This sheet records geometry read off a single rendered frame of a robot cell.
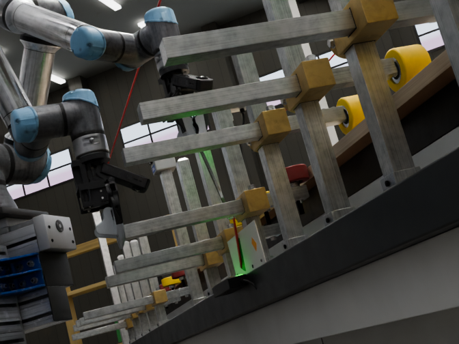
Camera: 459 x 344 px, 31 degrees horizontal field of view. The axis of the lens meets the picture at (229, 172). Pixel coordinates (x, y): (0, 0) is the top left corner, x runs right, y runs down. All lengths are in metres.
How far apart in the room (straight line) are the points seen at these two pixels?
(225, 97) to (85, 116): 0.53
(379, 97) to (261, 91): 0.26
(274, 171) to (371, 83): 0.50
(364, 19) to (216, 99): 0.32
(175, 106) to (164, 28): 0.64
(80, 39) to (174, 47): 0.85
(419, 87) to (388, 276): 0.33
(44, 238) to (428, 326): 0.98
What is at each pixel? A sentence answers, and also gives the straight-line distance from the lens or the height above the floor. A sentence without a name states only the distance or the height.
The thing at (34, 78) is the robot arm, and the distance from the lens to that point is 2.33.
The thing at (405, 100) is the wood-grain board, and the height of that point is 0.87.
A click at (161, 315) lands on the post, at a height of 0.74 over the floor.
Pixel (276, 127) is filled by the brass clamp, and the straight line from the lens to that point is 1.60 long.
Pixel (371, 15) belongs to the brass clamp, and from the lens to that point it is 1.16.
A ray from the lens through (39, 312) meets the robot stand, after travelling 2.13.
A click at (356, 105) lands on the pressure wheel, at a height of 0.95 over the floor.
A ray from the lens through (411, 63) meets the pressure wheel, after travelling 1.47.
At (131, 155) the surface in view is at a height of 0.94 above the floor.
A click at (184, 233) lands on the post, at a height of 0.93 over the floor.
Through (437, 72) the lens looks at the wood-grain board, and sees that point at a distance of 1.36.
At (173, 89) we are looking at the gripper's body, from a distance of 1.93.
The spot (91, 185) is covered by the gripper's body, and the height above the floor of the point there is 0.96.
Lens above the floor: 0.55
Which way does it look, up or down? 12 degrees up
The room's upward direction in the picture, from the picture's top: 15 degrees counter-clockwise
